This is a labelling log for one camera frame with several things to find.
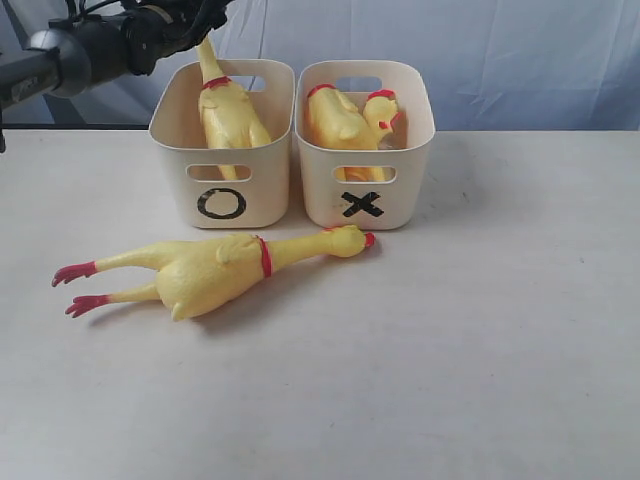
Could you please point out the cream bin marked O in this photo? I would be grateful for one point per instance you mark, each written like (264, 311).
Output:
(226, 188)

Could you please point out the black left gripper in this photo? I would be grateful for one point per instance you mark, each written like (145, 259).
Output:
(154, 30)

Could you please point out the white backdrop curtain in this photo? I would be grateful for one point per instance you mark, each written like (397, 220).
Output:
(487, 65)

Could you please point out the small yellow rubber chicken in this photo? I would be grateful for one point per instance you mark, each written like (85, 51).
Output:
(383, 116)

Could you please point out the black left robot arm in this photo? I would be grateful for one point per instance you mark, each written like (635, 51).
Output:
(86, 49)

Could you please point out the cream bin marked X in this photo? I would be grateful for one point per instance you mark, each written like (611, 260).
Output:
(374, 189)

